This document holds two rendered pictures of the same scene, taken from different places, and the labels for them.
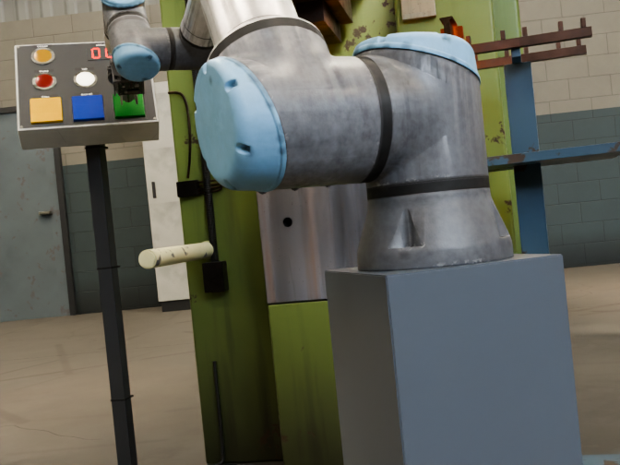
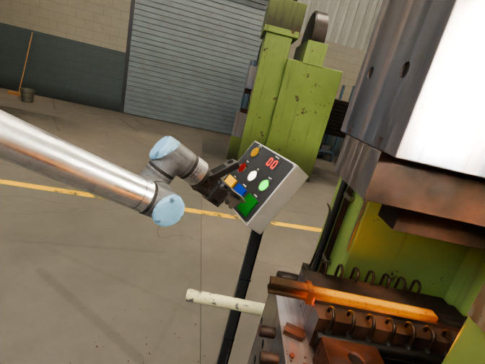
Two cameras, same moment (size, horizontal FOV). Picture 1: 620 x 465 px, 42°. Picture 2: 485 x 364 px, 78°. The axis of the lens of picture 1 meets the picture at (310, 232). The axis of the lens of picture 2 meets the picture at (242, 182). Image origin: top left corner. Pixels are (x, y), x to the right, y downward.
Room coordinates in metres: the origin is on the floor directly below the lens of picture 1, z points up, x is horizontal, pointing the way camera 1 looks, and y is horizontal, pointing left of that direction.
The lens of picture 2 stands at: (1.76, -0.58, 1.42)
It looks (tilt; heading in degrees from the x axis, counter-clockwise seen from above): 18 degrees down; 75
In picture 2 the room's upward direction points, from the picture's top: 13 degrees clockwise
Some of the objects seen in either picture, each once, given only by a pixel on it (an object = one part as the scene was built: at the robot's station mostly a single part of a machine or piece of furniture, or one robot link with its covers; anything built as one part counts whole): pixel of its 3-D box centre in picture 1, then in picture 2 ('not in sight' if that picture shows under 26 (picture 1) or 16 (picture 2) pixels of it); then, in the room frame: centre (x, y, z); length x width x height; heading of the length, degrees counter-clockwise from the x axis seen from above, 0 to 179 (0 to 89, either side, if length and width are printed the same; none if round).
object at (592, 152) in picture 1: (526, 160); not in sight; (1.87, -0.51, 0.76); 0.40 x 0.30 x 0.02; 74
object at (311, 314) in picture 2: not in sight; (385, 315); (2.34, -0.06, 0.96); 0.42 x 0.20 x 0.09; 169
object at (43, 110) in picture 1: (46, 111); (228, 185); (2.02, 0.62, 1.01); 0.07 x 0.05 x 0.07; 104
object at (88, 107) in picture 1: (88, 109); (237, 194); (2.04, 0.52, 1.01); 0.07 x 0.05 x 0.07; 104
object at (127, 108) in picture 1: (128, 106); (247, 205); (2.07, 0.42, 1.01); 0.07 x 0.05 x 0.07; 104
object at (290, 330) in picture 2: not in sight; (294, 331); (2.09, -0.08, 0.92); 0.04 x 0.03 x 0.01; 149
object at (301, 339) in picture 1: (363, 369); not in sight; (2.34, -0.11, 0.23); 0.56 x 0.38 x 0.47; 169
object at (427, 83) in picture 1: (413, 112); not in sight; (1.00, -0.14, 0.79); 0.17 x 0.15 x 0.18; 112
